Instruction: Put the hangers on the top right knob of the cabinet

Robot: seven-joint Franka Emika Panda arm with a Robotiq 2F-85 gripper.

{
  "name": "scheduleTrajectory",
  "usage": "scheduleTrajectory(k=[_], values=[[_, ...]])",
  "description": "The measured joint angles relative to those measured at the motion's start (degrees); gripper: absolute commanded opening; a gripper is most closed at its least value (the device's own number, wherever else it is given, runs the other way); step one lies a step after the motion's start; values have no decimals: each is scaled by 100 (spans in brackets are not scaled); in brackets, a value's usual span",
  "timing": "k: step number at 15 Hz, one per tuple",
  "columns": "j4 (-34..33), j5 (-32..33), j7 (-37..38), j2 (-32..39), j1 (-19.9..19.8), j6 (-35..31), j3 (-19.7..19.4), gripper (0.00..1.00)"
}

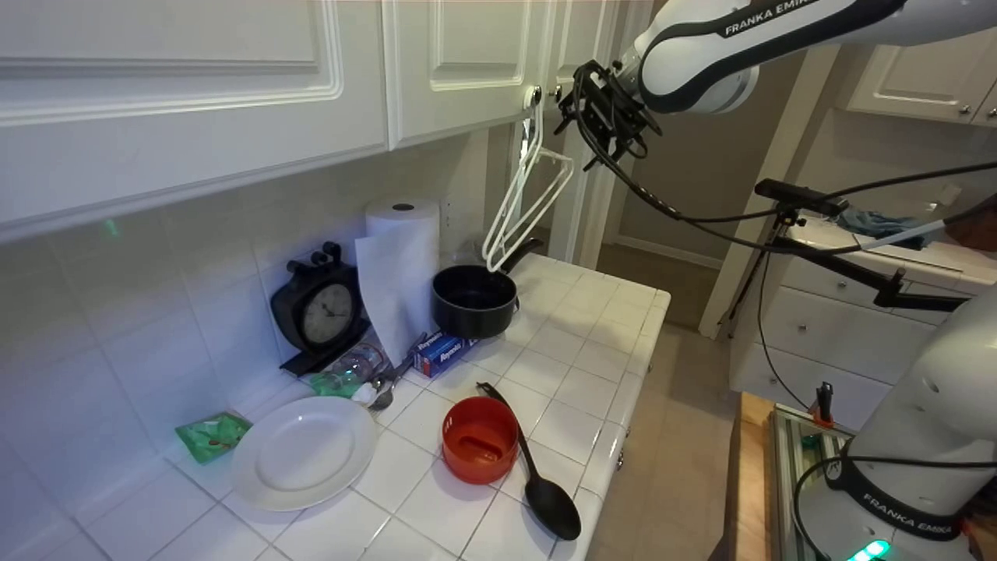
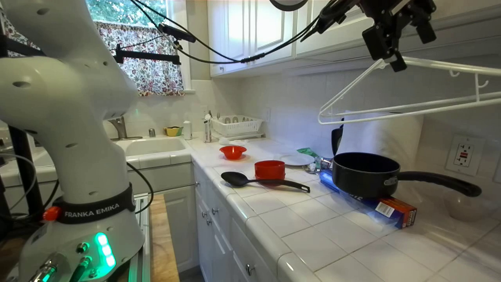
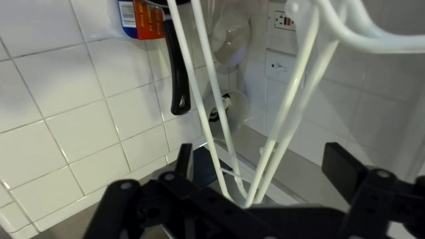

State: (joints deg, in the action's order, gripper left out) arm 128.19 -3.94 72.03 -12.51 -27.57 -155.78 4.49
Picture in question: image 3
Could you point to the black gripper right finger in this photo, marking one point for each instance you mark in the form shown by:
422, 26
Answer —
380, 204

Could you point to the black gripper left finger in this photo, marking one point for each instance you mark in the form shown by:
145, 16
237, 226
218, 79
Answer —
133, 207

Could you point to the white plastic clothes hanger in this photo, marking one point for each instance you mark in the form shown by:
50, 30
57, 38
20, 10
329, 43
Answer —
216, 88
195, 88

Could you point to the small clear glass cup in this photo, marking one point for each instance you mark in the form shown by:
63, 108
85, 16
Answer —
233, 107

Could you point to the blue orange foil box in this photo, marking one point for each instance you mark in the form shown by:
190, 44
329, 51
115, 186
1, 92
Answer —
137, 20

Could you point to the clear glass bowl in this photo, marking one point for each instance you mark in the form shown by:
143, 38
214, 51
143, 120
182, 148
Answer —
232, 40

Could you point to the white wall outlet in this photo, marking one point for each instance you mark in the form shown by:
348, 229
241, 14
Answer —
284, 20

